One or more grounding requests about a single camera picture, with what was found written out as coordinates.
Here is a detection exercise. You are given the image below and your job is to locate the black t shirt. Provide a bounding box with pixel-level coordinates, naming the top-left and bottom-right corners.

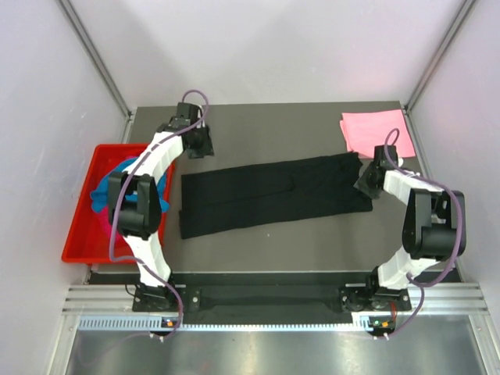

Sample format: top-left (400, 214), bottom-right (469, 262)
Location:
top-left (179, 153), bottom-right (373, 239)

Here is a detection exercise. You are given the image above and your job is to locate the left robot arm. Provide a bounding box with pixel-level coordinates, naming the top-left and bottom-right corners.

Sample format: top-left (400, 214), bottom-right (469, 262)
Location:
top-left (107, 102), bottom-right (213, 310)

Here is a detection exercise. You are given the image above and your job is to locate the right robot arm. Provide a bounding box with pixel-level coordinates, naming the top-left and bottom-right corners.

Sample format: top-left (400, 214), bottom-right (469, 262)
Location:
top-left (355, 145), bottom-right (466, 309)

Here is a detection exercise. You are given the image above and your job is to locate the pink folded t shirt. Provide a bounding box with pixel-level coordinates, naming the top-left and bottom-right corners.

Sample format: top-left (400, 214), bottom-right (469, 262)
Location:
top-left (339, 109), bottom-right (416, 159)

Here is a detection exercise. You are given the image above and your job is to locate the blue t shirt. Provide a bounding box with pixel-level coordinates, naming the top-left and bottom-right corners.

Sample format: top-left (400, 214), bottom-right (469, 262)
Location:
top-left (90, 157), bottom-right (170, 213)

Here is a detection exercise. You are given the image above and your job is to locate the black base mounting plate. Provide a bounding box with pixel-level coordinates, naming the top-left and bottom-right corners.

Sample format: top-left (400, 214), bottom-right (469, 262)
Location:
top-left (131, 284), bottom-right (411, 314)

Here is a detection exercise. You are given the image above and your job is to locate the magenta t shirt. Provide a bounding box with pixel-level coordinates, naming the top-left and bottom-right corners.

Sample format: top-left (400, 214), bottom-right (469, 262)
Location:
top-left (95, 207), bottom-right (112, 238)

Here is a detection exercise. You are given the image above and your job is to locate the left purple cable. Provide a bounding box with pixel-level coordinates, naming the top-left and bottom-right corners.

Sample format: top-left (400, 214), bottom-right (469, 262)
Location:
top-left (107, 89), bottom-right (210, 345)

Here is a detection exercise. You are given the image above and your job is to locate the purple cable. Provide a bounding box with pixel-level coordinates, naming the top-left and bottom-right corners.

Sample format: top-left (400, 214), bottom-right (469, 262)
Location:
top-left (384, 127), bottom-right (466, 337)
top-left (107, 89), bottom-right (210, 345)

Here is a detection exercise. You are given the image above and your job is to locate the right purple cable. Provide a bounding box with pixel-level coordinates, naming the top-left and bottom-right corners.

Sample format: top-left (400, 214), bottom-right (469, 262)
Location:
top-left (384, 127), bottom-right (466, 337)

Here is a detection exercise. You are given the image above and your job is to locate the right aluminium frame post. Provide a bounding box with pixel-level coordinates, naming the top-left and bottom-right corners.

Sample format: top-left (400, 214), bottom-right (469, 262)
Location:
top-left (404, 0), bottom-right (480, 114)

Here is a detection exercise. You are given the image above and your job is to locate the aluminium frame post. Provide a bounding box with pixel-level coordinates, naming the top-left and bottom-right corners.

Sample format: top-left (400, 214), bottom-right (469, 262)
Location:
top-left (404, 0), bottom-right (480, 114)
top-left (55, 0), bottom-right (132, 119)

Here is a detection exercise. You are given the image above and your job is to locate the grey slotted cable duct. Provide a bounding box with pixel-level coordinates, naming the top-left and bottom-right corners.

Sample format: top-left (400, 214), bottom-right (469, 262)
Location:
top-left (77, 316), bottom-right (382, 333)

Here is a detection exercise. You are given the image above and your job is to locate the aluminium front rail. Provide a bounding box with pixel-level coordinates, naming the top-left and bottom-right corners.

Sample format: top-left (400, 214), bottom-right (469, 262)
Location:
top-left (62, 283), bottom-right (488, 320)

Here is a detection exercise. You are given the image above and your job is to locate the left aluminium frame post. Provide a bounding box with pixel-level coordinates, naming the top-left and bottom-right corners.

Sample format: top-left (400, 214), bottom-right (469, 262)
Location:
top-left (55, 0), bottom-right (132, 119)

